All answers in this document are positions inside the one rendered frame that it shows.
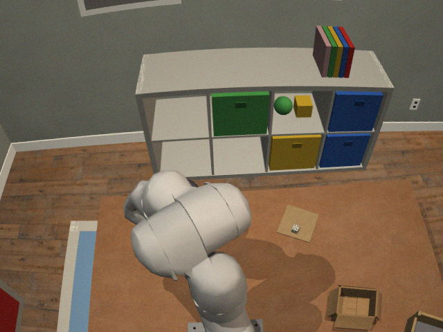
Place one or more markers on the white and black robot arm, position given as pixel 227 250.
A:
pixel 183 224

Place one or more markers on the white die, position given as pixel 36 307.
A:
pixel 295 229

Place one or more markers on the tan flat mat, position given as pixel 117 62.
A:
pixel 305 219

